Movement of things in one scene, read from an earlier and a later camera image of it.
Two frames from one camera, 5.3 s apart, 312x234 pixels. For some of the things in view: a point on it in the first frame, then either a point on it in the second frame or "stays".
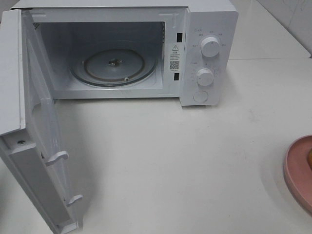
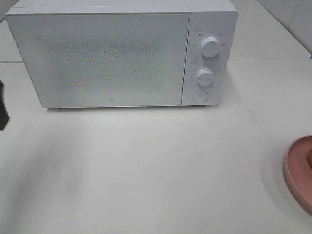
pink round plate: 297,173 stays
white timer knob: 205,77 stays
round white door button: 201,96 stays
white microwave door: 30,144 -> 77,60
